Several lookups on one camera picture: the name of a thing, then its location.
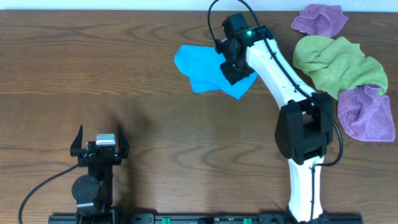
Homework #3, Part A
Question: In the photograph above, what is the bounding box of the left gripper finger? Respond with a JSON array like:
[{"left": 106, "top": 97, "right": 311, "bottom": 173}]
[
  {"left": 118, "top": 126, "right": 129, "bottom": 159},
  {"left": 70, "top": 125, "right": 83, "bottom": 150}
]

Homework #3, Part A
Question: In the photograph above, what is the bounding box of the blue microfibre cloth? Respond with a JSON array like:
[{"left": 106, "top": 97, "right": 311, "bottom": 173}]
[{"left": 174, "top": 45, "right": 258, "bottom": 100}]

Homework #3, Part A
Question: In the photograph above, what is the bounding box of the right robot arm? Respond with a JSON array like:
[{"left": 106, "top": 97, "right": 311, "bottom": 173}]
[{"left": 216, "top": 25, "right": 333, "bottom": 223}]

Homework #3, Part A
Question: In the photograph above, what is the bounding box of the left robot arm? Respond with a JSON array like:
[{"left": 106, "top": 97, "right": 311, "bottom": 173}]
[{"left": 70, "top": 127, "right": 129, "bottom": 215}]

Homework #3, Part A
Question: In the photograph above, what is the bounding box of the green microfibre cloth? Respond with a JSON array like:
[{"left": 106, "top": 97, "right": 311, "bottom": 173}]
[{"left": 293, "top": 35, "right": 388, "bottom": 100}]

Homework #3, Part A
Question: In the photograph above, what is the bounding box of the purple cloth at top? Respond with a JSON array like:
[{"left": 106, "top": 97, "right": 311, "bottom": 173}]
[{"left": 290, "top": 4, "right": 348, "bottom": 38}]

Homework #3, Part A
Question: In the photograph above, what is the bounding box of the purple cloth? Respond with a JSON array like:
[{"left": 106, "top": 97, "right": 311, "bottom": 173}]
[
  {"left": 338, "top": 84, "right": 396, "bottom": 142},
  {"left": 290, "top": 4, "right": 348, "bottom": 38}
]

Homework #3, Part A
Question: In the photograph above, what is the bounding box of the purple cloth at right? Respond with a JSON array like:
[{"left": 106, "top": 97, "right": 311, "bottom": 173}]
[{"left": 338, "top": 84, "right": 396, "bottom": 142}]

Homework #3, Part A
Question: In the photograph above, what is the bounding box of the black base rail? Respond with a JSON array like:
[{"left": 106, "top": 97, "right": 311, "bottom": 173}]
[{"left": 48, "top": 207, "right": 364, "bottom": 224}]

